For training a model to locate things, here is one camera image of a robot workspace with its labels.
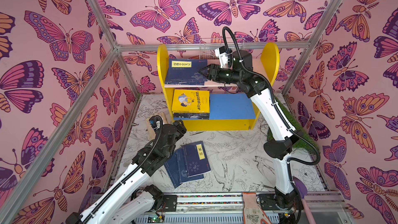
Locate yellow cartoon book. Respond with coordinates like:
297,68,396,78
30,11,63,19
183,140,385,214
172,89,210,114
173,113,210,120

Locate white wire basket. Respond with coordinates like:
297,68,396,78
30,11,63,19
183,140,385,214
199,37,247,60

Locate green artificial grass mat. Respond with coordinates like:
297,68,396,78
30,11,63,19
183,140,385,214
275,98,319,154

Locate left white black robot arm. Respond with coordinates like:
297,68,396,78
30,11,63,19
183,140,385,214
66,115,187,224

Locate patterned red white glove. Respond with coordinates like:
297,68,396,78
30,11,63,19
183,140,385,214
242,192,271,224

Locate purple spatula head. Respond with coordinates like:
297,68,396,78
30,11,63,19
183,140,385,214
293,176,308,199

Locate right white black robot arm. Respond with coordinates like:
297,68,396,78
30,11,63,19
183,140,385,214
200,43,320,209

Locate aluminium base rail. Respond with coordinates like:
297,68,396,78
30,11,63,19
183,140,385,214
128,191,355,224

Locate dark blue thread-bound book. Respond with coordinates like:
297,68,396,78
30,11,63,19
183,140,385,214
164,148,204,188

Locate green circuit board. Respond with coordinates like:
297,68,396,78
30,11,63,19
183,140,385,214
147,215,164,224

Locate yellow pink blue bookshelf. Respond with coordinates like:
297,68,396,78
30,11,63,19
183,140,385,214
157,43,284,131

